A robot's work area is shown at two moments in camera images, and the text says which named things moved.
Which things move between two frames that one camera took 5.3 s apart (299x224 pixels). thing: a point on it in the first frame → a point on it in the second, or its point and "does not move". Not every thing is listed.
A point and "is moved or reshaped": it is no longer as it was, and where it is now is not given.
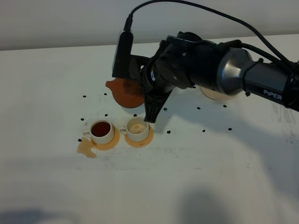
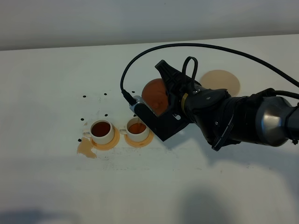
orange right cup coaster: (135, 143) does not move
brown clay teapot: (129, 93) is moved or reshaped
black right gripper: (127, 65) → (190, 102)
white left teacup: (102, 131) does not move
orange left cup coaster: (110, 145) does not move
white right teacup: (137, 129) does not move
